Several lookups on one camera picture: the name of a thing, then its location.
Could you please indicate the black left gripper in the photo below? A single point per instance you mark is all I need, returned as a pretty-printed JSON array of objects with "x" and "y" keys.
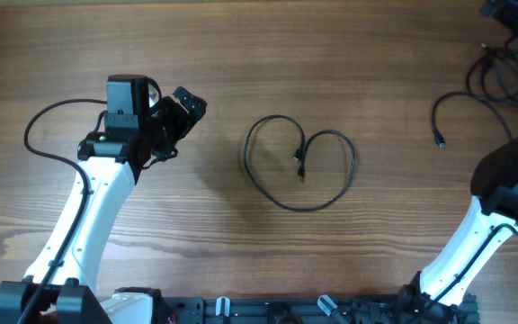
[{"x": 180, "y": 119}]

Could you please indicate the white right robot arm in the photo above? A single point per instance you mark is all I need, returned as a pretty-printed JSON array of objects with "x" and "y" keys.
[{"x": 492, "y": 217}]

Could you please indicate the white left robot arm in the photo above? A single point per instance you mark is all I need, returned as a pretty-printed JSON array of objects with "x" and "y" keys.
[{"x": 138, "y": 128}]

